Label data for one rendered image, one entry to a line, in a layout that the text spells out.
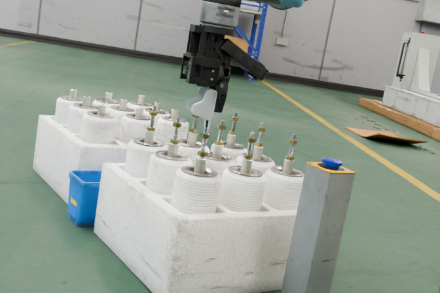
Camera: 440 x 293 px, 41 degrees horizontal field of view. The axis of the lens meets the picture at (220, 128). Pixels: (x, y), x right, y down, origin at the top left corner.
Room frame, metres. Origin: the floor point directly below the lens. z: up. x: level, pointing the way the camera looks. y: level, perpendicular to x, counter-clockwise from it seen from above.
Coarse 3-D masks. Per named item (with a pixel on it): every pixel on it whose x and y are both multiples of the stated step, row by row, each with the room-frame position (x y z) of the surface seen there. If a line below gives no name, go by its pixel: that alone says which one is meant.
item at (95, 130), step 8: (88, 120) 1.57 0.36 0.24; (96, 120) 1.57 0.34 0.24; (104, 120) 1.58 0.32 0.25; (112, 120) 1.59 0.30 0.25; (88, 128) 1.57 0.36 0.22; (96, 128) 1.57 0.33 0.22; (104, 128) 1.57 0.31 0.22; (112, 128) 1.59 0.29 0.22; (88, 136) 1.57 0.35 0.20; (96, 136) 1.57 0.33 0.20; (104, 136) 1.58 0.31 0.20; (112, 136) 1.60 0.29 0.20; (104, 144) 1.58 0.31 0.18; (112, 144) 1.60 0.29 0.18
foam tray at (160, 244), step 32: (128, 192) 1.25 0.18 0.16; (96, 224) 1.37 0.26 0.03; (128, 224) 1.23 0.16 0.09; (160, 224) 1.11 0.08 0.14; (192, 224) 1.08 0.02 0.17; (224, 224) 1.12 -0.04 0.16; (256, 224) 1.17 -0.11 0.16; (288, 224) 1.22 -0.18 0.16; (128, 256) 1.21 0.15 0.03; (160, 256) 1.10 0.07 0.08; (192, 256) 1.09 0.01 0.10; (224, 256) 1.13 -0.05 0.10; (256, 256) 1.18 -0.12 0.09; (160, 288) 1.08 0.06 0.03; (192, 288) 1.09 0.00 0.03; (224, 288) 1.14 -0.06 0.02; (256, 288) 1.19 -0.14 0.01
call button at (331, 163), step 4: (324, 160) 1.12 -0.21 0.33; (328, 160) 1.12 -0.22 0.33; (332, 160) 1.12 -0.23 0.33; (336, 160) 1.13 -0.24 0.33; (324, 164) 1.13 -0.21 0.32; (328, 164) 1.12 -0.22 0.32; (332, 164) 1.12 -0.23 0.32; (336, 164) 1.12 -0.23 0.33; (340, 164) 1.12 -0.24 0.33; (332, 168) 1.12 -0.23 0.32; (336, 168) 1.12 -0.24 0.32
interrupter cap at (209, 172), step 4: (184, 168) 1.17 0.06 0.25; (188, 168) 1.17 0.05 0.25; (192, 168) 1.18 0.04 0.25; (208, 168) 1.20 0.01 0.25; (184, 172) 1.14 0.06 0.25; (188, 172) 1.14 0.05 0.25; (192, 172) 1.14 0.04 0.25; (204, 172) 1.17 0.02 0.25; (208, 172) 1.17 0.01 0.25; (212, 172) 1.17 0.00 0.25; (216, 172) 1.17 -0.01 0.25; (196, 176) 1.13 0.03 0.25; (200, 176) 1.13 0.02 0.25; (204, 176) 1.13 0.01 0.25; (208, 176) 1.14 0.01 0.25; (212, 176) 1.14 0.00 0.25; (216, 176) 1.16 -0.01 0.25
